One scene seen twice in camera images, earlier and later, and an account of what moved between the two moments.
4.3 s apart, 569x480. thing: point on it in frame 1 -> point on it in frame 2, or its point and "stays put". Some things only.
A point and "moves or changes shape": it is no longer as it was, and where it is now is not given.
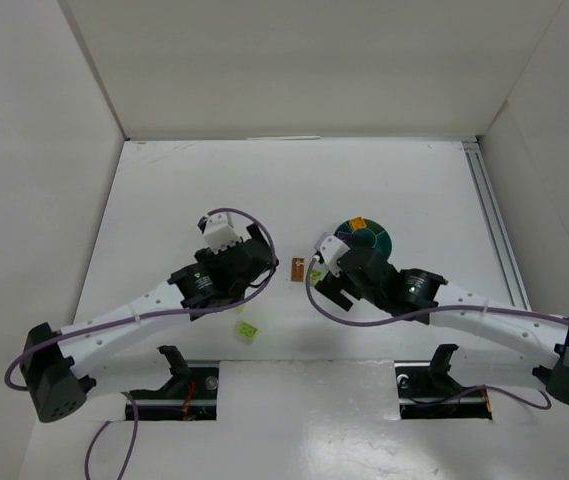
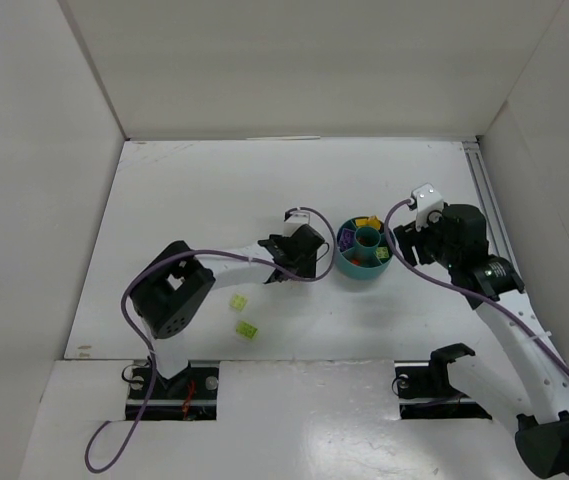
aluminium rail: [476, 158] stays put
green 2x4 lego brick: [247, 330] stays put
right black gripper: [346, 282] -> [412, 240]
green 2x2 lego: [316, 276] moves or changes shape
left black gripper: [259, 248] -> [278, 251]
